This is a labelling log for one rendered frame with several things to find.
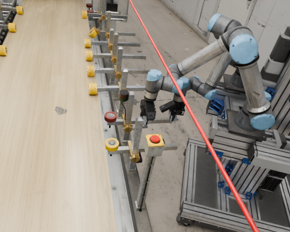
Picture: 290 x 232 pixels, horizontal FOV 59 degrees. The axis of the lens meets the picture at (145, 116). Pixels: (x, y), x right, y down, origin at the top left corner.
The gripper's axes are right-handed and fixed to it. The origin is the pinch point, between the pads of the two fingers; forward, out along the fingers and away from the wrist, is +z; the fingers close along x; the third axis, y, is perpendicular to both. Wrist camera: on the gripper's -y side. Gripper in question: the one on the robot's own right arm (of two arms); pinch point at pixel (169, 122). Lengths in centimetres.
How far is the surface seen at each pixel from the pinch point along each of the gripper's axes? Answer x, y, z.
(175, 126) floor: 83, 49, 83
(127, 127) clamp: -8.3, -32.4, -4.3
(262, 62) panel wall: 181, 216, 45
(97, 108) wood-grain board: 8, -50, -8
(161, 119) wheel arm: -0.9, -6.8, -3.5
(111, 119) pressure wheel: -4.0, -42.5, -7.3
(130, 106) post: -5.7, -31.2, -19.6
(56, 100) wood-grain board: 18, -77, -8
